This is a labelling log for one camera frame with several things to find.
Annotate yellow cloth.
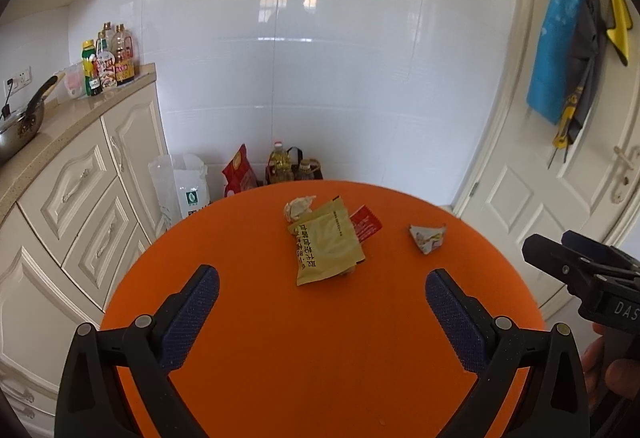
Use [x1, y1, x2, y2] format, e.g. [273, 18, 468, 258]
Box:
[606, 0, 634, 68]

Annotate red label sauce bottle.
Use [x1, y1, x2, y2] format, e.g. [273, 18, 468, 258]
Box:
[95, 31, 119, 92]

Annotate red printed bag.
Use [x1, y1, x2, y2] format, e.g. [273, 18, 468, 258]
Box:
[222, 144, 259, 199]

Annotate cream door handle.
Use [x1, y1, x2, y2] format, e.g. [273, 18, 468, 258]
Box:
[612, 145, 634, 205]

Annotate beige stone countertop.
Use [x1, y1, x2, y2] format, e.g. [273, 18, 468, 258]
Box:
[0, 63, 157, 225]

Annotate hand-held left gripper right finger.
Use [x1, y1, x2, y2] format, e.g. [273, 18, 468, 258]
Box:
[425, 268, 593, 438]

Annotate metal wok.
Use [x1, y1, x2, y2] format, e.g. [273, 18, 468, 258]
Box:
[0, 74, 66, 165]

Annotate crumpled white paper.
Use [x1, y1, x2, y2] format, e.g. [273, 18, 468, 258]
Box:
[284, 194, 317, 224]

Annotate red sachet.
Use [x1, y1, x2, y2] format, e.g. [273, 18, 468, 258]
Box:
[349, 204, 383, 244]

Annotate dark sauce bottle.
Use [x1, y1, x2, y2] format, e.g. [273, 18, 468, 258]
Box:
[112, 24, 136, 86]

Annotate white bag green logo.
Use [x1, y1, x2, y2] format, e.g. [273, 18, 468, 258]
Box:
[148, 153, 210, 232]

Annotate yellow snack packet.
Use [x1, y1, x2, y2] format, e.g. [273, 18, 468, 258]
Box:
[287, 197, 367, 287]

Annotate green yellow bottle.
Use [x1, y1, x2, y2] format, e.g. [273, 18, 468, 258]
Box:
[81, 39, 103, 97]

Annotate orange round table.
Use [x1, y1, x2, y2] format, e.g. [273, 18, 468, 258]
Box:
[100, 179, 548, 438]

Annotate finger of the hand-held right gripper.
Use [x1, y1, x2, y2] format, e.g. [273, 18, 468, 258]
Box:
[561, 230, 640, 270]
[522, 234, 613, 291]

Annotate blue apron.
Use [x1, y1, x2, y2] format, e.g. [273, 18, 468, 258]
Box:
[526, 0, 584, 127]

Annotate cream floor cabinet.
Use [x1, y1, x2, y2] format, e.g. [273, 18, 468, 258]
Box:
[0, 80, 169, 438]

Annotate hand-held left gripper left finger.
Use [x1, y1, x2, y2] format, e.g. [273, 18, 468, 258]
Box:
[54, 264, 221, 438]

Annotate yellow cooking oil bottle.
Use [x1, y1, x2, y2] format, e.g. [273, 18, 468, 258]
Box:
[269, 140, 295, 184]

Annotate pink measuring cup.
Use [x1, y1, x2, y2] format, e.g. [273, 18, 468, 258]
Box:
[64, 64, 86, 100]

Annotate person's right hand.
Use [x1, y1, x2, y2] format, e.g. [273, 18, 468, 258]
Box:
[581, 338, 640, 414]

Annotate crumpled printed wrapper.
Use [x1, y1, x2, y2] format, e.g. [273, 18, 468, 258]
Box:
[409, 223, 447, 257]

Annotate grey apron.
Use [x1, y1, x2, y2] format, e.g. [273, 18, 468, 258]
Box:
[547, 0, 609, 170]

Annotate white panelled door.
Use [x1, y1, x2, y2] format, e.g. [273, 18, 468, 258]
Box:
[460, 0, 640, 319]

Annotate white wall socket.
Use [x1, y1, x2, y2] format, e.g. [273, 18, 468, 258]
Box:
[4, 65, 32, 92]

